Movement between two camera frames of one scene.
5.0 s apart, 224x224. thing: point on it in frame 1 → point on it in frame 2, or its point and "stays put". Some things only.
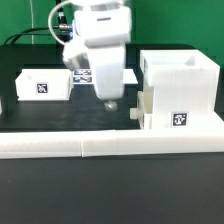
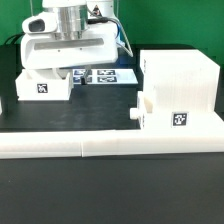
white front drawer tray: x=145 y=112 stays put
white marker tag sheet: x=86 y=76 stays put
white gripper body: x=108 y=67 → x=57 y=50
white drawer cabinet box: x=185 y=87 stays put
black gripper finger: x=110 y=106 → x=62 y=72
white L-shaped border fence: x=130 y=142 stays put
